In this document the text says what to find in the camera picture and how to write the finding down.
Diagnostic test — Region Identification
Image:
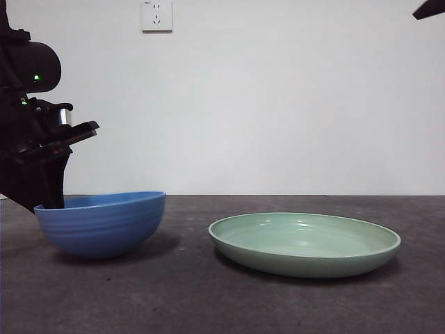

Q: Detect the blue ribbed bowl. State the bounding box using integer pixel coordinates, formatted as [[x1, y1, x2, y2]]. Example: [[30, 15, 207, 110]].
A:
[[33, 190, 167, 260]]

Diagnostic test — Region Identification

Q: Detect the green round plate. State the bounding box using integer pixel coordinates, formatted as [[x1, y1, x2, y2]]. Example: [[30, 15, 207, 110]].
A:
[[208, 212, 402, 279]]

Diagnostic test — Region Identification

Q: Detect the white wall socket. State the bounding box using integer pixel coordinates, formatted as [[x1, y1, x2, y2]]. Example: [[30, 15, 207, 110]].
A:
[[141, 0, 174, 35]]

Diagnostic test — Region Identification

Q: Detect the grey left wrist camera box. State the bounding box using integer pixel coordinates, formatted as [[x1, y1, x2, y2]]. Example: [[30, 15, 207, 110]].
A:
[[57, 108, 73, 127]]

